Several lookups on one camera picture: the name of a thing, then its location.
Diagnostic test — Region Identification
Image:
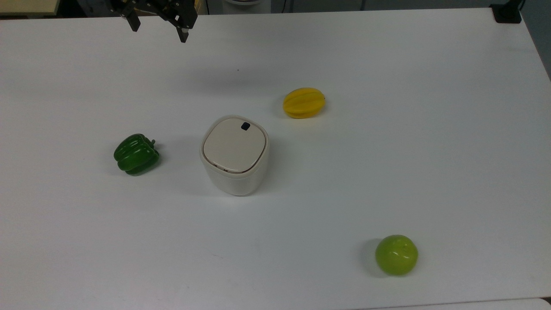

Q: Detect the dark green toy bell pepper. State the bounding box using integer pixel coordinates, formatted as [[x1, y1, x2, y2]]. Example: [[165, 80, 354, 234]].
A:
[[114, 133, 160, 176]]

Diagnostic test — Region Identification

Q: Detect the yellow toy starfruit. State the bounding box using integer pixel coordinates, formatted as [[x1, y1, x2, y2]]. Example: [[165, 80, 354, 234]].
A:
[[283, 87, 326, 119]]

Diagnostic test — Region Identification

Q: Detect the cream garbage bin with lid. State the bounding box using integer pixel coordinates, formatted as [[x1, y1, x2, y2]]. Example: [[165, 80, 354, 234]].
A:
[[199, 115, 270, 196]]

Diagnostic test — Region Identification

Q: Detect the tan wooden board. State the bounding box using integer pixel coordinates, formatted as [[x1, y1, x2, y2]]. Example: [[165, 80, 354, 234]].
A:
[[0, 0, 61, 16]]

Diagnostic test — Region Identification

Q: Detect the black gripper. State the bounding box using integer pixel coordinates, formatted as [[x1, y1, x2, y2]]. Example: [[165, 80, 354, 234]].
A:
[[109, 0, 199, 43]]

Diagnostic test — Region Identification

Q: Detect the light green toy apple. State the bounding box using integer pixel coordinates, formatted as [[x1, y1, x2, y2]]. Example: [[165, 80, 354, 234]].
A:
[[375, 234, 419, 276]]

